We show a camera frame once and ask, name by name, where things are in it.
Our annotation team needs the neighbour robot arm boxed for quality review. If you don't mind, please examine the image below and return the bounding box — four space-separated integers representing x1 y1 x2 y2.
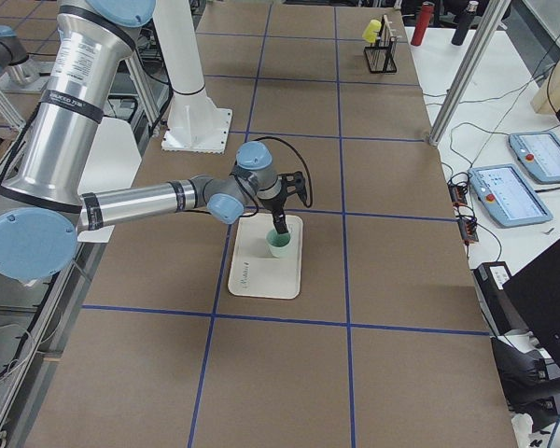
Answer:
0 25 53 94

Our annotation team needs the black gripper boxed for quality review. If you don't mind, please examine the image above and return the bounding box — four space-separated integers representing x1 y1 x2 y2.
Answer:
259 189 288 235

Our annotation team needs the red cylinder bottle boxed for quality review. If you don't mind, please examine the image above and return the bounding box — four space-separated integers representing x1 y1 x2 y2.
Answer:
410 1 435 47

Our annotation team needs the white metal base plate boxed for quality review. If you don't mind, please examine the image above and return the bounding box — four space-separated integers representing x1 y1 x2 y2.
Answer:
161 105 232 154

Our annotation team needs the black braided right cable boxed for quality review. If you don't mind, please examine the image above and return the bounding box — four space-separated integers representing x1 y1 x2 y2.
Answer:
186 134 315 220

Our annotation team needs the cream rabbit print tray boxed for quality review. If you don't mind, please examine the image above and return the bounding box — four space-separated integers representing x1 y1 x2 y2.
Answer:
228 213 303 300

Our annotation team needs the grey aluminium post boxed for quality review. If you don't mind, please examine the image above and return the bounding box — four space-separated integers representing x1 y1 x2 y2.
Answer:
427 0 511 147

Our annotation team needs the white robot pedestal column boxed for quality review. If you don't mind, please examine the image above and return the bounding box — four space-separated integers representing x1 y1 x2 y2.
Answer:
153 0 204 96

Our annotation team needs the blue teach pendant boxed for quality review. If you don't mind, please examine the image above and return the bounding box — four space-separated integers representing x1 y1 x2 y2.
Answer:
508 132 560 184
468 164 553 228

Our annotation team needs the black device on desk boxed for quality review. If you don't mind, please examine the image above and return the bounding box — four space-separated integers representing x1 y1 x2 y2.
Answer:
472 261 526 335

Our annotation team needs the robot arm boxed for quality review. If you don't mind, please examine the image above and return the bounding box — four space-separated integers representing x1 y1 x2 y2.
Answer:
0 1 287 282

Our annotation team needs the yellow plastic cup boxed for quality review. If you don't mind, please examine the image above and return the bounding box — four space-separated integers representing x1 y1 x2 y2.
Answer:
362 19 383 44

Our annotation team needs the far blue teach pendant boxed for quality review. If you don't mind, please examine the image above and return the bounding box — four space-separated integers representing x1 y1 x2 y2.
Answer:
508 132 560 184

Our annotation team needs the green plastic cup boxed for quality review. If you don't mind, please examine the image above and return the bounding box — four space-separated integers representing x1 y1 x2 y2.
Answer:
266 229 291 259

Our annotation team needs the black laptop screen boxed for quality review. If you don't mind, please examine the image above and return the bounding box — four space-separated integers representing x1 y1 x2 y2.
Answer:
503 238 560 368

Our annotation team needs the white plastic chair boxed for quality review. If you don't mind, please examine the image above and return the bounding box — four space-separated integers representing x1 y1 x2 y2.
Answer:
74 116 144 244

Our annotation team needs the orange black connector strip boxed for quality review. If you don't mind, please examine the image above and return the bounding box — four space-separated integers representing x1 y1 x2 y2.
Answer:
447 181 479 246

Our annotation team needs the black wire cup rack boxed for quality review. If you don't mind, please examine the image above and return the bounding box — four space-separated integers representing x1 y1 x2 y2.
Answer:
364 15 399 74

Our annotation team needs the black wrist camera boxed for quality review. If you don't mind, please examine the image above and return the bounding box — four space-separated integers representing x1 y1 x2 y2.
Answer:
280 171 308 205

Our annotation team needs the black bottle on desk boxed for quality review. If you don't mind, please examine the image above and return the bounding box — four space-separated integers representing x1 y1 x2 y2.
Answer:
451 0 479 46

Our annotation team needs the near blue teach pendant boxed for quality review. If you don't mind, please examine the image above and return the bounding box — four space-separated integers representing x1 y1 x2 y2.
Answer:
468 164 553 228

